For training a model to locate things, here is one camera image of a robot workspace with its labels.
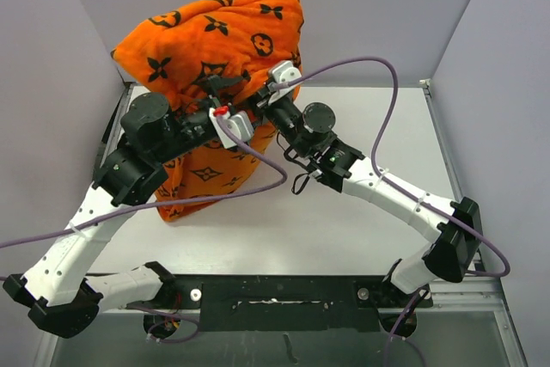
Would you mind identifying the orange patterned plush pillowcase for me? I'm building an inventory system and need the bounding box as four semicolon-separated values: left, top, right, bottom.
109;0;304;223

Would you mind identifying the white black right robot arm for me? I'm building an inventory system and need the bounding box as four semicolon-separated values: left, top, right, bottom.
247;87;481;306

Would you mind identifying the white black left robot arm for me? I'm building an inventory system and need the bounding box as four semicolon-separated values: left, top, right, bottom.
3;75;244;339

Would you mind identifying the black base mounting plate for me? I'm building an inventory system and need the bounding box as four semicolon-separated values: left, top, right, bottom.
137;275;412;333

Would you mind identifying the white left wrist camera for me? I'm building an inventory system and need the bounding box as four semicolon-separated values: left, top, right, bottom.
208;106;254;149

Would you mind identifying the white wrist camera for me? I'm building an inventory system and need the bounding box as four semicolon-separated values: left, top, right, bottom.
266;60;302;106
208;106;254;149

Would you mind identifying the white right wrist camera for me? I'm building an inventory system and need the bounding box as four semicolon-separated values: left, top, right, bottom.
266;60;302;106

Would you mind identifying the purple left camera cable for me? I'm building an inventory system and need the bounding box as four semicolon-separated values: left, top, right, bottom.
0;115;289;345

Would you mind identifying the purple camera cable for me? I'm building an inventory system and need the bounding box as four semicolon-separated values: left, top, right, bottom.
0;115;289;345
274;55;512;367

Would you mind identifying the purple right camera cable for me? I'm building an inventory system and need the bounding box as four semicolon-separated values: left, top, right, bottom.
274;55;512;367

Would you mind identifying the aluminium frame rail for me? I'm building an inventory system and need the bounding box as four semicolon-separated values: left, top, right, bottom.
427;278;528;366

